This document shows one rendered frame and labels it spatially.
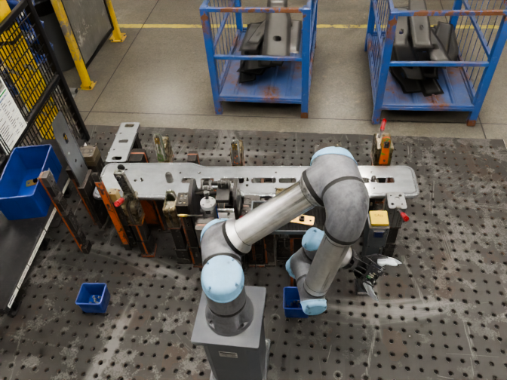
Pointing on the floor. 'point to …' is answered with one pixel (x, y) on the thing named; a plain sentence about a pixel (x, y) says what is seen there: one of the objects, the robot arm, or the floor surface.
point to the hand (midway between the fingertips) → (388, 281)
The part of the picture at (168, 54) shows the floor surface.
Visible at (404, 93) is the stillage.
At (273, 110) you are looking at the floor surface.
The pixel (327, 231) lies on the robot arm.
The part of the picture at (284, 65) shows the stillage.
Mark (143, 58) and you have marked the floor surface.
